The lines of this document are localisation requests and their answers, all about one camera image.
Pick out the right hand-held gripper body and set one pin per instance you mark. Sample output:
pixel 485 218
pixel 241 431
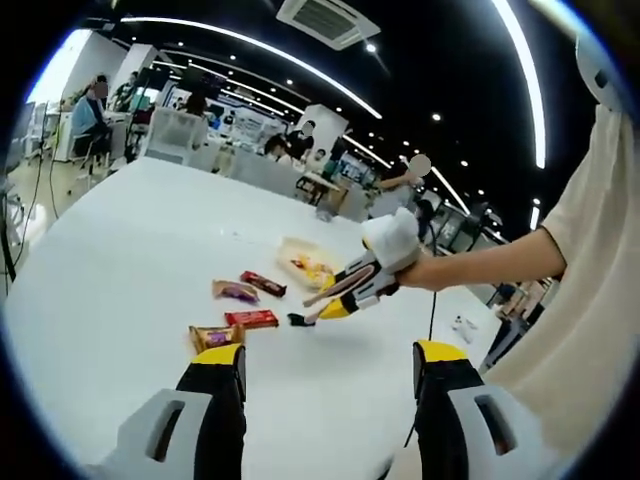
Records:
pixel 395 240

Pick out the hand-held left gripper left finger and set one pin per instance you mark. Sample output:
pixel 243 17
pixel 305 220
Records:
pixel 220 415

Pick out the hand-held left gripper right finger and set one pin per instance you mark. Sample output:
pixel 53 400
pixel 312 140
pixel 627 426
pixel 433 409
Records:
pixel 440 410

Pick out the cream hexagonal container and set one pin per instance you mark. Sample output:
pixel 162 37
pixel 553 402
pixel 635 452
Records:
pixel 300 245

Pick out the small black food packet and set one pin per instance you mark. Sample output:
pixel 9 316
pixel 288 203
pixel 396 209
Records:
pixel 299 319

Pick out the brown food packet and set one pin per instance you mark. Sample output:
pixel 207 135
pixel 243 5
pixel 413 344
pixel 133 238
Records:
pixel 215 335

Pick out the dark red food bar packet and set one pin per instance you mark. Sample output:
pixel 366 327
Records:
pixel 262 283

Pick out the bright red food bar packet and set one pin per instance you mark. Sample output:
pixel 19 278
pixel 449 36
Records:
pixel 251 318

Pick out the tan purple-print food packet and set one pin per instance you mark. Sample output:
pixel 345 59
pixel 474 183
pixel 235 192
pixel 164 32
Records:
pixel 235 291

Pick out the person's right hand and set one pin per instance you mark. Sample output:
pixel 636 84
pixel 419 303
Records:
pixel 420 274

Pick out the grey crumpled cloth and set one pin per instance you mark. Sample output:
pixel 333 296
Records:
pixel 325 215

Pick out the small white device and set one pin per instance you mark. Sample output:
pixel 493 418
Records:
pixel 465 327

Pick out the white mesh office chair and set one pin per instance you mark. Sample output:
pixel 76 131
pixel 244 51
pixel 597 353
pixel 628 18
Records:
pixel 265 175
pixel 175 135

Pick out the wide curved ceiling light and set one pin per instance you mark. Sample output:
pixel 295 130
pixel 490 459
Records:
pixel 539 140

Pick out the ceiling air conditioner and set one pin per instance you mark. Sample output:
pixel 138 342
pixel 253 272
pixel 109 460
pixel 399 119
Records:
pixel 325 20

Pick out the white worn device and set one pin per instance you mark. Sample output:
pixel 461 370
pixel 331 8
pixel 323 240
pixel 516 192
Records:
pixel 597 70

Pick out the thin ceiling light strip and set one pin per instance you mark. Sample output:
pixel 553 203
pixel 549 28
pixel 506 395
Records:
pixel 140 20

